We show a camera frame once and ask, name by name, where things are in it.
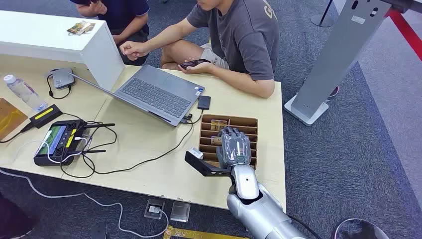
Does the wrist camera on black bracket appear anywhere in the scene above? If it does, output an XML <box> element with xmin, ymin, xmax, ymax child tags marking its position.
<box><xmin>184</xmin><ymin>147</ymin><xmax>232</xmax><ymax>177</ymax></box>

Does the long black cable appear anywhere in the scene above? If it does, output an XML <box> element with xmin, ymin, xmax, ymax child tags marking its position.
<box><xmin>59</xmin><ymin>112</ymin><xmax>204</xmax><ymax>179</ymax></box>

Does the small black flat drive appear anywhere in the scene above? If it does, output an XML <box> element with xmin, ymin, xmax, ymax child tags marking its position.
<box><xmin>197</xmin><ymin>96</ymin><xmax>211</xmax><ymax>111</ymax></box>

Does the black charger with yellow stripe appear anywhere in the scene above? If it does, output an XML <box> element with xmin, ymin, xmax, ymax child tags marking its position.
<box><xmin>29</xmin><ymin>104</ymin><xmax>63</xmax><ymax>129</ymax></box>

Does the amber brown board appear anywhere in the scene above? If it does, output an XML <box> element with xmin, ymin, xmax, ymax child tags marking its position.
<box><xmin>0</xmin><ymin>98</ymin><xmax>29</xmax><ymax>141</ymax></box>

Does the yellow floor tape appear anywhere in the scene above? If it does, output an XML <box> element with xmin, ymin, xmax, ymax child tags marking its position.
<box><xmin>163</xmin><ymin>226</ymin><xmax>251</xmax><ymax>239</ymax></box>

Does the white counter block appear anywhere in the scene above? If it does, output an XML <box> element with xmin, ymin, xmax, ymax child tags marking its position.
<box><xmin>0</xmin><ymin>9</ymin><xmax>125</xmax><ymax>91</ymax></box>

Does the closed floor socket cover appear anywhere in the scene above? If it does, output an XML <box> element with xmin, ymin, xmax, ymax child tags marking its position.
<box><xmin>170</xmin><ymin>201</ymin><xmax>191</xmax><ymax>223</ymax></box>

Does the black smartphone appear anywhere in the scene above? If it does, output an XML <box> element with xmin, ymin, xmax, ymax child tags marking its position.
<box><xmin>179</xmin><ymin>58</ymin><xmax>211</xmax><ymax>70</ymax></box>

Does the stanchion post with round base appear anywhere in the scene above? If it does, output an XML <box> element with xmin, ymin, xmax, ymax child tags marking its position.
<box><xmin>310</xmin><ymin>0</ymin><xmax>335</xmax><ymax>28</ymax></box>

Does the person's right hand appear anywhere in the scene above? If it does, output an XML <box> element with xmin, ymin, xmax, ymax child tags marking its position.
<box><xmin>119</xmin><ymin>41</ymin><xmax>151</xmax><ymax>61</ymax></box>
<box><xmin>88</xmin><ymin>0</ymin><xmax>108</xmax><ymax>16</ymax></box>

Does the black charger cable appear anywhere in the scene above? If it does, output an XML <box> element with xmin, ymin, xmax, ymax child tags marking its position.
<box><xmin>0</xmin><ymin>123</ymin><xmax>34</xmax><ymax>144</ymax></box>

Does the thin white usb cable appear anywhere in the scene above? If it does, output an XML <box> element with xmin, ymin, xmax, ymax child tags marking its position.
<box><xmin>41</xmin><ymin>130</ymin><xmax>89</xmax><ymax>164</ymax></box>

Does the clear plastic water bottle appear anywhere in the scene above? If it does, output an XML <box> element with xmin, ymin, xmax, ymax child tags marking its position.
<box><xmin>3</xmin><ymin>74</ymin><xmax>49</xmax><ymax>112</ymax></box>

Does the light wooden desk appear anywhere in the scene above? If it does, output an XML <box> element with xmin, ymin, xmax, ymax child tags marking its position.
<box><xmin>0</xmin><ymin>54</ymin><xmax>287</xmax><ymax>214</ymax></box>

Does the dark bulky object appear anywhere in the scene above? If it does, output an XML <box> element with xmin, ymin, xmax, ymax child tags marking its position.
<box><xmin>0</xmin><ymin>191</ymin><xmax>35</xmax><ymax>239</ymax></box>

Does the person in grey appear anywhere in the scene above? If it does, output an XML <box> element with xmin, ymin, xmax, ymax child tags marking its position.
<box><xmin>119</xmin><ymin>0</ymin><xmax>280</xmax><ymax>99</ymax></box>

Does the grey metal kiosk stand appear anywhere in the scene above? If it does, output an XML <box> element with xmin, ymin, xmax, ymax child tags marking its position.
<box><xmin>284</xmin><ymin>0</ymin><xmax>393</xmax><ymax>126</ymax></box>

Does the stack of printed cards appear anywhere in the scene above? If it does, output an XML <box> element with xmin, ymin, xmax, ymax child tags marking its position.
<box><xmin>67</xmin><ymin>20</ymin><xmax>96</xmax><ymax>36</ymax></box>

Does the looped black cable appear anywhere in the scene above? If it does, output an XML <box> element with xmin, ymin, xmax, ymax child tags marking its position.
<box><xmin>62</xmin><ymin>113</ymin><xmax>118</xmax><ymax>156</ymax></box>

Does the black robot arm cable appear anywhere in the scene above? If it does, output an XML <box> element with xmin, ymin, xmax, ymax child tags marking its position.
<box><xmin>287</xmin><ymin>214</ymin><xmax>323</xmax><ymax>239</ymax></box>

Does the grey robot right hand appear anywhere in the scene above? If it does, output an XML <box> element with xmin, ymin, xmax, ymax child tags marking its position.
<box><xmin>216</xmin><ymin>126</ymin><xmax>252</xmax><ymax>169</ymax></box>

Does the brown cardboard card organizer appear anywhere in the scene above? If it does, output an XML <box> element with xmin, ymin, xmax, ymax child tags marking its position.
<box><xmin>199</xmin><ymin>114</ymin><xmax>259</xmax><ymax>170</ymax></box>

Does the floor socket with plug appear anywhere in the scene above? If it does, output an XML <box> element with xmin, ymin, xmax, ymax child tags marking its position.
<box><xmin>144</xmin><ymin>198</ymin><xmax>166</xmax><ymax>221</ymax></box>

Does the short black adapter cable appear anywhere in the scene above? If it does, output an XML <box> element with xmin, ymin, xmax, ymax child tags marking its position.
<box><xmin>46</xmin><ymin>73</ymin><xmax>73</xmax><ymax>100</ymax></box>

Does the thick white power cable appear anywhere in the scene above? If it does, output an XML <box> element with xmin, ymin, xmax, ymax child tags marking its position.
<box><xmin>0</xmin><ymin>168</ymin><xmax>170</xmax><ymax>239</ymax></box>

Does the person in dark blue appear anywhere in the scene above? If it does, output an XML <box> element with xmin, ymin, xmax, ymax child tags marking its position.
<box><xmin>69</xmin><ymin>0</ymin><xmax>151</xmax><ymax>67</ymax></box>

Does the black remote controller with screen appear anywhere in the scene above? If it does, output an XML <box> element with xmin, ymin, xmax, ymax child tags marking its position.
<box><xmin>33</xmin><ymin>119</ymin><xmax>116</xmax><ymax>167</ymax></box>

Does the grey laptop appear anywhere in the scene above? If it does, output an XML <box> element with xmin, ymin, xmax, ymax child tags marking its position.
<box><xmin>68</xmin><ymin>64</ymin><xmax>206</xmax><ymax>127</ymax></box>

